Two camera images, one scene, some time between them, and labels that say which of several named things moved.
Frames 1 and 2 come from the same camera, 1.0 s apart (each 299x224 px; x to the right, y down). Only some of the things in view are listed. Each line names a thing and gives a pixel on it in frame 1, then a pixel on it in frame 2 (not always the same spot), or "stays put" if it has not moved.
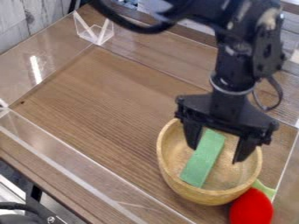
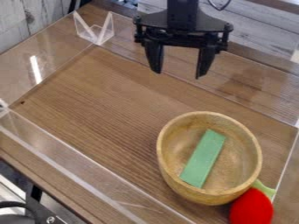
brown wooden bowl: (231, 179) stays put
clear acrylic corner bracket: (96, 33) stays put
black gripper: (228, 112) to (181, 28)
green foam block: (203, 157) stays put
